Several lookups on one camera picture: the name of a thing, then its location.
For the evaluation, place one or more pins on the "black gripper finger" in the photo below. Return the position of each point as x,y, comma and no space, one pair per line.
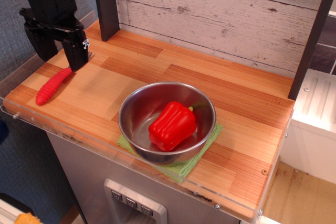
76,53
43,44

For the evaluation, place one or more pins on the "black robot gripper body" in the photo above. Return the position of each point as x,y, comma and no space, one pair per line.
56,18

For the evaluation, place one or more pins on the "red-handled metal fork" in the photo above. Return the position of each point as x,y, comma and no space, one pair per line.
51,86

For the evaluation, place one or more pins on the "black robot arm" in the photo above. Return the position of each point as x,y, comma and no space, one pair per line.
49,21

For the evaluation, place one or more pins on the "stainless steel bowl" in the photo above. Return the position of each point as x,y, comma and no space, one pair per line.
145,104

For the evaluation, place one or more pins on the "red bell pepper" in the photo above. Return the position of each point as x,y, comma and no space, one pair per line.
175,123

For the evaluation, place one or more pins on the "clear acrylic table guard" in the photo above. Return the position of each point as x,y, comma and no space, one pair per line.
228,180

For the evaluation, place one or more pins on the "grey cabinet with button panel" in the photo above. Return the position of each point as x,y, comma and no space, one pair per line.
108,192

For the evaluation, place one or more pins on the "green cloth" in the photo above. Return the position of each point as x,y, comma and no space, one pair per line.
179,171

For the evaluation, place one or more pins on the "yellow object bottom left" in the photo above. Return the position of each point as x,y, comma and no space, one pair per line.
27,218

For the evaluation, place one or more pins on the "white toy sink unit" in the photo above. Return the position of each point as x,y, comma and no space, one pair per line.
309,145

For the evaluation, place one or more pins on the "dark left shelf post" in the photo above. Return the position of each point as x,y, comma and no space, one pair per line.
108,18

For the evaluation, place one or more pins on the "dark shelf post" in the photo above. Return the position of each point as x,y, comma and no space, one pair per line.
108,18
314,36

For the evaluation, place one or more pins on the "dark right shelf post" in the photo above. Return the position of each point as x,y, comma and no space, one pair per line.
314,36

